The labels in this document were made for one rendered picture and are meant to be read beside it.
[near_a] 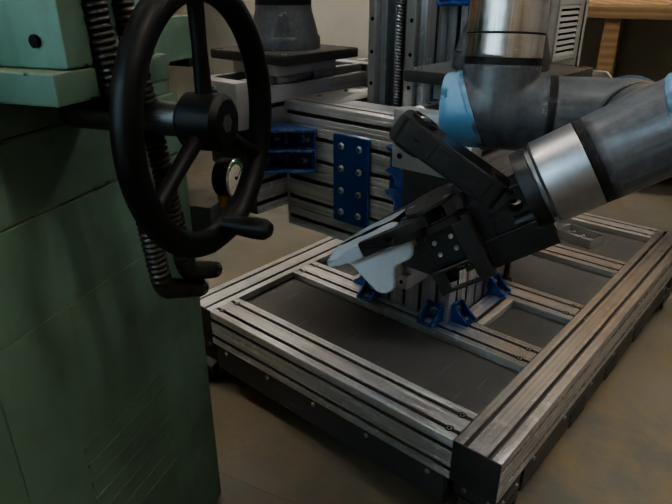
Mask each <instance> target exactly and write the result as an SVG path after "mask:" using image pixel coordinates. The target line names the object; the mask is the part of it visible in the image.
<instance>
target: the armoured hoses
mask: <svg viewBox="0 0 672 504"><path fill-rule="evenodd" d="M82 1H83V4H82V7H83V8H84V9H85V11H84V15H85V16H86V23H87V24H88V26H87V29H88V31H89V32H90V33H89V37H90V38H91V45H92V46H93V48H92V51H93V52H94V53H95V54H94V59H95V60H97V61H96V63H95V65H96V66H97V67H99V68H98V69H97V72H98V73H99V74H100V76H99V79H100V80H101V81H102V82H101V84H100V85H101V86H102V87H103V90H102V92H103V93H104V94H105V96H104V99H105V100H106V101H107V102H106V104H105V105H106V106H107V107H108V110H107V112H108V113H109V95H110V85H111V77H112V71H113V66H114V61H115V56H116V52H117V49H118V46H117V45H116V44H115V43H116V40H117V39H116V38H115V37H113V36H114V34H115V32H114V31H113V30H112V28H113V24H112V23H110V21H111V19H112V18H111V17H110V16H109V15H108V14H109V12H110V10H109V9H108V8H107V5H108V2H107V1H106V0H82ZM134 4H135V1H134V0H112V3H111V5H112V7H113V8H114V9H113V13H114V14H115V18H114V19H115V21H116V22H117V23H116V27H117V28H118V32H117V33H118V34H119V35H120V37H119V41H120V39H121V36H122V33H123V31H124V28H125V26H126V23H127V21H128V19H129V17H130V15H131V13H132V11H133V10H134V8H135V6H133V5H134ZM151 76H152V74H151V73H150V72H148V77H147V83H146V90H145V100H144V111H146V110H147V109H148V108H149V106H150V105H152V104H154V103H155V102H157V100H158V99H157V98H156V97H155V96H156V92H155V91H154V88H155V87H154V86H153V85H152V84H153V80H152V79H151ZM144 139H145V141H146V142H145V146H146V147H147V149H146V151H147V152H148V156H147V157H148V158H150V159H149V163H151V166H150V168H151V169H153V170H152V174H153V175H154V176H153V179H154V180H155V182H154V184H155V185H156V190H157V189H158V187H159V186H160V184H161V182H162V181H163V179H164V177H165V176H166V174H167V173H168V171H169V169H170V168H171V166H172V162H171V161H170V159H171V156H169V153H170V151H169V150H167V149H168V145H167V144H166V143H167V140H166V139H165V135H157V134H155V133H151V132H144ZM179 195H180V194H179V193H178V189H177V191H176V193H175V195H174V197H173V198H172V200H171V202H170V204H169V206H168V208H167V210H166V212H167V214H168V215H169V217H170V218H171V219H172V220H173V222H174V223H176V224H177V225H178V226H179V227H181V228H182V229H184V230H187V231H188V229H187V228H186V225H187V224H186V223H185V219H184V214H183V209H182V208H181V207H182V204H181V203H180V202H181V199H180V198H179ZM136 225H137V226H138V224H137V223H136ZM137 231H139V235H138V236H139V237H141V238H140V242H142V244H141V246H142V247H143V252H144V257H145V258H146V259H145V262H146V263H147V265H146V267H147V268H148V273H150V274H149V277H150V278H151V281H150V282H151V283H152V287H153V288H154V290H155V292H156V293H157V294H158V295H159V296H160V297H163V298H166V299H174V298H175V299H176V298H186V297H201V296H203V295H205V294H206V293H208V290H209V283H207V282H206V281H205V280H203V279H208V278H210V279H212V278H216V277H219V276H220V275H221V274H222V265H221V264H220V263H219V262H216V261H195V260H194V258H185V257H179V256H175V255H173V254H172V255H173V259H174V260H175V261H174V264H175V265H176V269H177V270H178V273H179V274H180V275H181V276H182V277H183V279H182V278H180V279H179V278H172V274H170V272H171V271H170V270H169V265H168V260H167V255H166V254H165V253H166V251H164V250H163V249H161V248H160V247H158V246H157V245H156V244H154V243H153V242H152V241H151V240H150V239H149V238H148V237H147V236H146V234H145V233H144V232H143V231H142V230H141V228H140V227H139V226H138V228H137ZM184 278H185V279H184Z"/></svg>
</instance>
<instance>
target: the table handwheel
mask: <svg viewBox="0 0 672 504"><path fill-rule="evenodd" d="M204 2H205V3H207V4H209V5H210V6H212V7H213V8H214V9H216V10H217V11H218V12H219V13H220V15H221V16H222V17H223V18H224V20H225V21H226V23H227V24H228V26H229V28H230V29H231V31H232V33H233V35H234V37H235V40H236V42H237V45H238V48H239V51H240V54H241V57H242V61H243V65H244V69H245V74H246V80H247V87H248V98H249V131H248V140H246V139H244V138H243V137H241V136H240V135H238V134H237V131H238V113H237V109H236V107H235V105H234V103H233V102H232V100H231V99H230V97H229V96H228V95H226V94H224V93H212V84H211V76H210V67H209V59H208V50H207V39H206V25H205V11H204ZM185 4H186V5H187V14H188V22H189V31H190V39H191V48H192V61H193V75H194V88H195V92H193V91H189V92H186V93H184V94H183V95H182V96H181V98H180V99H179V101H178V102H167V101H157V102H155V103H154V104H152V105H150V106H149V108H148V109H147V110H146V111H144V100H145V90H146V83H147V77H148V72H149V67H150V63H151V59H152V56H153V53H154V49H155V47H156V44H157V42H158V39H159V37H160V35H161V33H162V31H163V29H164V27H165V26H166V24H167V23H168V21H169V20H170V18H171V17H172V16H173V14H174V13H175V12H176V11H177V10H178V9H179V8H181V7H182V6H184V5H185ZM106 102H107V101H106V100H105V99H104V97H100V98H96V99H92V100H88V101H84V102H80V103H76V104H72V105H68V106H64V107H60V115H61V118H62V120H63V122H64V123H65V124H66V125H67V126H69V127H74V128H85V129H96V130H108V131H109V133H110V143H111V150H112V157H113V162H114V167H115V171H116V175H117V179H118V183H119V186H120V189H121V192H122V195H123V197H124V200H125V202H126V204H127V206H128V209H129V211H130V213H131V214H132V216H133V218H134V220H135V221H136V223H137V224H138V226H139V227H140V228H141V230H142V231H143V232H144V233H145V234H146V236H147V237H148V238H149V239H150V240H151V241H152V242H153V243H154V244H156V245H157V246H158V247H160V248H161V249H163V250H164V251H166V252H168V253H170V254H173V255H175V256H179V257H185V258H198V257H203V256H207V255H209V254H212V253H214V252H216V251H218V250H219V249H221V248H222V247H223V246H225V245H226V244H227V243H228V242H229V241H230V240H231V239H232V238H233V237H234V236H235V234H232V233H229V232H225V231H223V230H222V228H221V222H222V219H223V218H224V217H248V216H249V214H250V212H251V210H252V208H253V206H254V203H255V201H256V199H257V196H258V193H259V190H260V187H261V184H262V181H263V177H264V173H265V169H266V164H267V159H268V153H269V146H270V137H271V119H272V105H271V88H270V79H269V72H268V66H267V61H266V56H265V52H264V48H263V45H262V41H261V38H260V35H259V32H258V30H257V27H256V25H255V23H254V20H253V18H252V16H251V14H250V12H249V10H248V9H247V7H246V5H245V4H244V2H243V1H242V0H139V2H138V3H137V5H136V6H135V8H134V10H133V11H132V13H131V15H130V17H129V19H128V21H127V23H126V26H125V28H124V31H123V33H122V36H121V39H120V42H119V45H118V49H117V52H116V56H115V61H114V66H113V71H112V77H111V85H110V95H109V113H108V112H107V110H108V107H107V106H106V105H105V104H106ZM144 132H151V133H155V134H157V135H165V136H177V138H178V140H179V141H180V143H181V144H182V147H181V149H180V151H179V153H178V155H177V156H176V158H175V160H174V162H173V164H172V166H171V168H170V169H169V171H168V173H167V174H166V176H165V177H164V179H163V181H162V182H161V184H160V186H159V187H158V189H157V190H156V191H155V188H154V185H153V182H152V179H151V175H150V171H149V167H148V162H147V156H146V148H145V139H144ZM230 146H232V147H234V148H236V149H237V150H239V151H240V152H242V153H243V154H245V160H244V164H243V168H242V172H241V176H240V179H239V182H238V185H237V187H236V190H235V192H234V194H233V197H232V199H231V201H230V202H229V204H228V206H227V207H226V209H225V210H224V212H223V213H222V214H221V216H220V217H219V218H218V219H217V220H216V221H215V222H214V223H213V224H212V225H211V226H209V227H208V228H206V229H204V230H201V231H197V232H190V231H187V230H184V229H182V228H181V227H179V226H178V225H177V224H176V223H174V222H173V220H172V219H171V218H170V217H169V215H168V214H167V212H166V210H167V208H168V206H169V204H170V202H171V200H172V198H173V197H174V195H175V193H176V191H177V189H178V187H179V185H180V184H181V182H182V180H183V178H184V176H185V175H186V173H187V171H188V170H189V168H190V166H191V165H192V163H193V162H194V160H195V158H196V157H197V155H198V153H199V152H200V150H205V151H216V152H224V151H226V150H227V149H228V148H229V147H230Z"/></svg>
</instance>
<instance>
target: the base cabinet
mask: <svg viewBox="0 0 672 504"><path fill-rule="evenodd" d="M137 228H138V226H137V225H136V221H135V220H134V218H133V216H132V214H131V213H130V211H129V209H128V206H127V204H126V202H125V200H124V197H123V195H122V192H121V189H120V186H119V183H118V179H116V180H114V181H111V182H109V183H107V184H105V185H102V186H100V187H98V188H96V189H94V190H91V191H89V192H87V193H85V194H82V195H80V196H78V197H76V198H73V199H71V200H69V201H67V202H64V203H62V204H60V205H58V206H55V207H53V208H51V209H49V210H47V211H44V212H42V213H40V214H38V215H35V216H33V217H31V218H29V219H26V220H24V221H22V222H20V223H17V224H15V225H13V226H11V227H9V228H6V229H4V230H2V231H0V504H214V503H215V501H216V500H217V498H218V497H219V495H220V494H221V487H220V477H219V468H218V459H217V450H216V441H215V432H214V423H213V413H212V404H211V395H210V386H209V377H208V368H207V359H206V350H205V340H204V331H203V322H202V313H201V304H200V297H186V298H176V299H175V298H174V299H166V298H163V297H160V296H159V295H158V294H157V293H156V292H155V290H154V288H153V287H152V283H151V282H150V281H151V278H150V277H149V274H150V273H148V268H147V267H146V265H147V263H146V262H145V259H146V258H145V257H144V252H143V247H142V246H141V244H142V242H140V238H141V237H139V236H138V235H139V231H137Z"/></svg>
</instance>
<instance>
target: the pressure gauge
mask: <svg viewBox="0 0 672 504"><path fill-rule="evenodd" d="M243 164H244V163H243V162H242V160H241V159H239V158H225V157H221V158H219V159H218V160H217V161H216V163H215V164H214V167H213V170H212V177H211V180H212V186H213V189H214V191H215V193H216V194H217V200H218V201H219V202H220V206H221V207H226V206H227V205H228V200H227V196H229V197H233V194H234V192H235V190H236V187H237V185H238V182H239V179H240V176H241V172H242V169H241V167H242V168H243ZM240 170H241V171H240ZM239 172H240V174H239ZM238 174H239V177H238ZM236 176H237V177H238V180H235V177H236Z"/></svg>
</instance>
